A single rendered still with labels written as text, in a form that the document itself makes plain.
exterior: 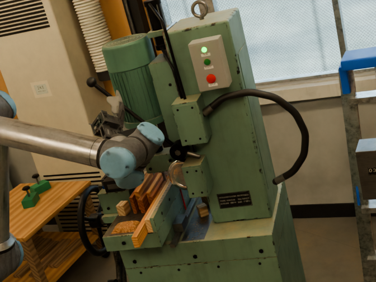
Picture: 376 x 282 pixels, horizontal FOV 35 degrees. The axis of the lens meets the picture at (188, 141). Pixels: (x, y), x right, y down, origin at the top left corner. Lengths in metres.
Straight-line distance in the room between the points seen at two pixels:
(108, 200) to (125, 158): 0.70
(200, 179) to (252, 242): 0.28
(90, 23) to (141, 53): 1.51
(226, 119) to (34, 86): 1.96
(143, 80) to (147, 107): 0.10
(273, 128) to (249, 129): 1.52
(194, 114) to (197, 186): 0.26
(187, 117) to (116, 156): 0.39
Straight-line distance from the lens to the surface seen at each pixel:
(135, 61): 2.07
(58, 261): 3.66
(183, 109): 1.95
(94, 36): 3.57
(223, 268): 2.17
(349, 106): 2.63
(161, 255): 2.20
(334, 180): 3.61
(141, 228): 2.02
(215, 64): 1.90
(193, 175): 2.03
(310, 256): 3.40
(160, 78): 2.07
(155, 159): 2.23
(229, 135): 2.04
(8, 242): 2.31
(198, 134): 1.97
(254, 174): 2.09
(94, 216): 2.47
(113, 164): 1.66
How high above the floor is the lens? 1.84
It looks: 20 degrees down
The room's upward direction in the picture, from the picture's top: 15 degrees counter-clockwise
